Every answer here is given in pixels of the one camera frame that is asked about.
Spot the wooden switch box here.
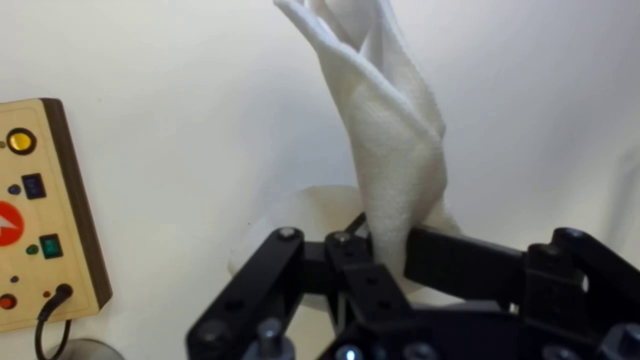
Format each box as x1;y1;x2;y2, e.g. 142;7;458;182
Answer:
0;98;113;334

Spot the black cable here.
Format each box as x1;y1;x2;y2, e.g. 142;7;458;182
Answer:
34;283;75;360

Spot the grey round object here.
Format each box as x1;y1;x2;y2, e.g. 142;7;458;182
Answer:
46;338;126;360

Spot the white cloth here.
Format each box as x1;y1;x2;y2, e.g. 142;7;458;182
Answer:
227;0;467;313

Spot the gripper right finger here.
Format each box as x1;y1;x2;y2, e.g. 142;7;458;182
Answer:
404;226;640;347

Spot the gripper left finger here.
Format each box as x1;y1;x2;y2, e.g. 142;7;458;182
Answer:
186;213;412;360

